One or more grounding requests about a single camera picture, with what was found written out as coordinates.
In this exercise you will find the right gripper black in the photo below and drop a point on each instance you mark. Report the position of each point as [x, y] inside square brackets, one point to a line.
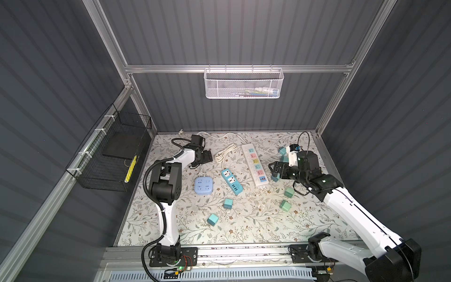
[276, 168]

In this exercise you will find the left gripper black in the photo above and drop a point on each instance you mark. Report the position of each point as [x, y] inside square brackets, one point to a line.
[207, 157]

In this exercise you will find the light blue square power socket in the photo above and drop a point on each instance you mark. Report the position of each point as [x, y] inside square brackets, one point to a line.
[203, 186]

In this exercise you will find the teal charger cube front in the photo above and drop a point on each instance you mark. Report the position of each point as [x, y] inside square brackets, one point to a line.
[212, 219]

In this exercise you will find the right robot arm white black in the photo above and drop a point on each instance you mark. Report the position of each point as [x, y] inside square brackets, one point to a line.
[387, 256]

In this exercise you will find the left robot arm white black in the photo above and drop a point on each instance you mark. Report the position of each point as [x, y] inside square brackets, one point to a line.
[162, 184]

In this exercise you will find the teal charger cube top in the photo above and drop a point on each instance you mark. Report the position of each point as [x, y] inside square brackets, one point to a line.
[282, 151]

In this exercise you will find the white multicolour power strip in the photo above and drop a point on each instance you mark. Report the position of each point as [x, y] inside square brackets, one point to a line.
[255, 167]

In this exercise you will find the green charger cube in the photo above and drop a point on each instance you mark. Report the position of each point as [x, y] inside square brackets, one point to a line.
[285, 206]
[289, 192]

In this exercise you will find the green charger cube lower right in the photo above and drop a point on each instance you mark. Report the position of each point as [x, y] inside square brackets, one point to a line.
[285, 206]

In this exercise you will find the teal power strip with USB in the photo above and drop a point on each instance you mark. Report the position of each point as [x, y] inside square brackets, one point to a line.
[232, 182]

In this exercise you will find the black pad in basket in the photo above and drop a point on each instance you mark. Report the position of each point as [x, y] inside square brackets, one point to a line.
[123, 146]

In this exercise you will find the items in white basket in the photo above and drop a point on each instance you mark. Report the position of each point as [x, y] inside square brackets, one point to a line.
[263, 92]

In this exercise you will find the yellow striped item in basket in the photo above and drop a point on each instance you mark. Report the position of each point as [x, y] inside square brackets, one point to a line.
[131, 169]

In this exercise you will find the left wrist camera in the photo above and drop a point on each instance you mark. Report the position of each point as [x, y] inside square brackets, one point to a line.
[197, 140]

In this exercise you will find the white wire mesh basket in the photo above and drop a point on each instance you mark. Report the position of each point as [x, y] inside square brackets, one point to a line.
[222, 83]

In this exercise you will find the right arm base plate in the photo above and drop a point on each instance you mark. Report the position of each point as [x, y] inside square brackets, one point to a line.
[299, 254]

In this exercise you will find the black wire mesh basket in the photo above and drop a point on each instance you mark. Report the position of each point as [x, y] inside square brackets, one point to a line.
[94, 171]

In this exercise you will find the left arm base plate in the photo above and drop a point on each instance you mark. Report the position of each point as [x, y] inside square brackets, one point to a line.
[162, 256]

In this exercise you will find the white slotted cable duct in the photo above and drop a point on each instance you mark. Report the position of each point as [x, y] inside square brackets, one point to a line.
[235, 274]

